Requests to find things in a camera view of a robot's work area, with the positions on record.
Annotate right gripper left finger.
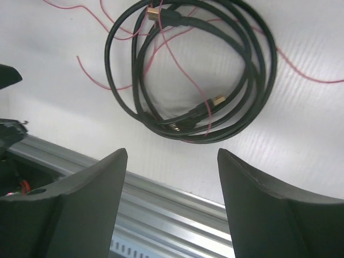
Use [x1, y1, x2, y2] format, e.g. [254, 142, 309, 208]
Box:
[1, 148, 128, 257]

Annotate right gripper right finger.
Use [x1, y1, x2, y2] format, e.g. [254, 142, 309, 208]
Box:
[217, 149, 343, 257]

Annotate white slotted cable duct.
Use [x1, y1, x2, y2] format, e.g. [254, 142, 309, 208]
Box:
[108, 238, 151, 258]

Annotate black cable bundle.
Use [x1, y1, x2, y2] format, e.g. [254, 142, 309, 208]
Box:
[104, 0, 278, 145]

